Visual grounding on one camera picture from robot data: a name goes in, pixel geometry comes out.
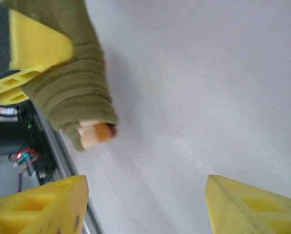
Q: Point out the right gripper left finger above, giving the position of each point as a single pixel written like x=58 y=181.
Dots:
x=38 y=209

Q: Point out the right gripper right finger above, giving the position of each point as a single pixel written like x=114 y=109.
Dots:
x=257 y=212

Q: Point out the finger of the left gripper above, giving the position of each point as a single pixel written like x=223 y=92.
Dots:
x=33 y=46
x=13 y=97

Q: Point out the olive striped sock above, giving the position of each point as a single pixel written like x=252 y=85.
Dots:
x=82 y=80

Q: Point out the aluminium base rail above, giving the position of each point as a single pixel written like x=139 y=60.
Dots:
x=69 y=170

